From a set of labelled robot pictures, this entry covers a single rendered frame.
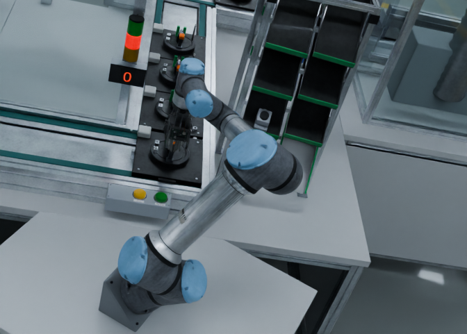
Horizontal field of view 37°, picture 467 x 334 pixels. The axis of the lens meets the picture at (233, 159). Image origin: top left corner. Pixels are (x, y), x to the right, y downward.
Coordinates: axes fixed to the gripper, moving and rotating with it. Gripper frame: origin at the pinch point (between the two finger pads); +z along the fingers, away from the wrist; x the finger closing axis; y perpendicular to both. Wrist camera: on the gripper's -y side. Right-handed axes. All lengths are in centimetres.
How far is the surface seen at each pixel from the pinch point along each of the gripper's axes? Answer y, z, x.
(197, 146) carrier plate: -15.3, 10.0, 10.0
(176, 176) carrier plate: 3.2, 10.0, 3.2
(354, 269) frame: 18, 27, 71
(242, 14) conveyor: -124, 12, 30
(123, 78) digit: -16.6, -12.2, -20.1
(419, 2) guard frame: -65, -40, 87
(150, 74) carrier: -56, 10, -10
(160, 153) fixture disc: -5.1, 8.0, -3.2
